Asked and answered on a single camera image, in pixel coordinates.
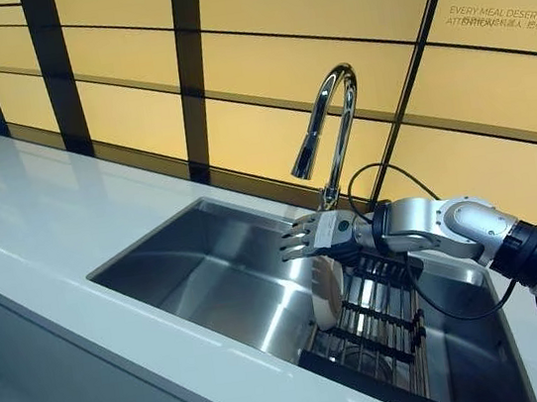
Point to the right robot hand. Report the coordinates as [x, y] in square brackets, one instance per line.
[333, 232]

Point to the cream ceramic plate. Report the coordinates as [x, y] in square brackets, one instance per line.
[326, 298]

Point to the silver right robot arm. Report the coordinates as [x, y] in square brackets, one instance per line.
[472, 227]

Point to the chrome gooseneck faucet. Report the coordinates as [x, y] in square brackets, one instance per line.
[340, 141]

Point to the black roll-up drying rack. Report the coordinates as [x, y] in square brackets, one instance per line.
[381, 325]

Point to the stainless steel sink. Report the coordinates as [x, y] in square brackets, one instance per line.
[194, 276]

